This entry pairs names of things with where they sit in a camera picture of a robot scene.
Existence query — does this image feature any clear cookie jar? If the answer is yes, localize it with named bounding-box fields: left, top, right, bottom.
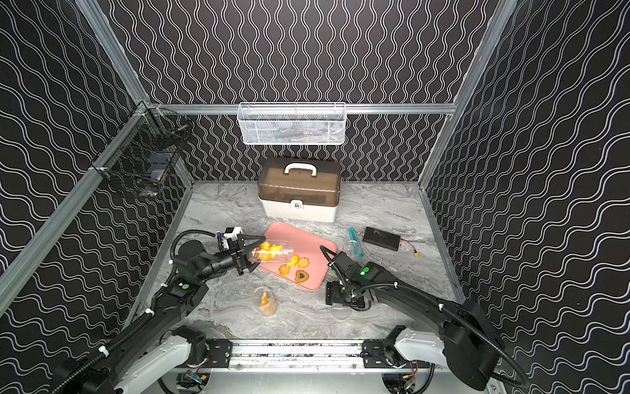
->
left=251, top=287, right=278, bottom=316
left=249, top=240, right=295, bottom=264

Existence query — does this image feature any orange swirl cookie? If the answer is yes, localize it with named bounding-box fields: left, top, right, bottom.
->
left=279, top=264, right=290, bottom=276

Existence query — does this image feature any brown heart cookie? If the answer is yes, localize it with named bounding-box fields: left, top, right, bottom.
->
left=295, top=269, right=309, bottom=283

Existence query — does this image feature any clear cookie jar handled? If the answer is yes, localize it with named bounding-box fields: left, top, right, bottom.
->
left=342, top=240, right=365, bottom=261

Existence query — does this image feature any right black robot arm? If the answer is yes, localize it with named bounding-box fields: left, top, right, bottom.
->
left=320, top=246, right=530, bottom=391

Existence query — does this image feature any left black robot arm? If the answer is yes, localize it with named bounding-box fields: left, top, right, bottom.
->
left=50, top=230, right=266, bottom=393

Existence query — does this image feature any pink plastic tray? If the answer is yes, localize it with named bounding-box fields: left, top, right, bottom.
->
left=259, top=222, right=337, bottom=292

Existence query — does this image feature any brown white storage box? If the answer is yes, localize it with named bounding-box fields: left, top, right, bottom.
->
left=258, top=158, right=341, bottom=223

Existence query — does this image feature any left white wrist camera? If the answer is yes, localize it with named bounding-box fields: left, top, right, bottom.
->
left=218, top=227, right=243, bottom=250

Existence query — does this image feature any black battery pack with cable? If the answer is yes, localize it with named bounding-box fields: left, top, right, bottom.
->
left=363, top=227, right=420, bottom=258

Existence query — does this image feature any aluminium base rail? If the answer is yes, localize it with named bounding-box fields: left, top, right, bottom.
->
left=97, top=338, right=498, bottom=373

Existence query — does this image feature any white wire wall basket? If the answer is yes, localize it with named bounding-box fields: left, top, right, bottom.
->
left=236, top=102, right=348, bottom=145

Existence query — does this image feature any black wire wall basket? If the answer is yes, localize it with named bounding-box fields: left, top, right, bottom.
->
left=95, top=103, right=193, bottom=199

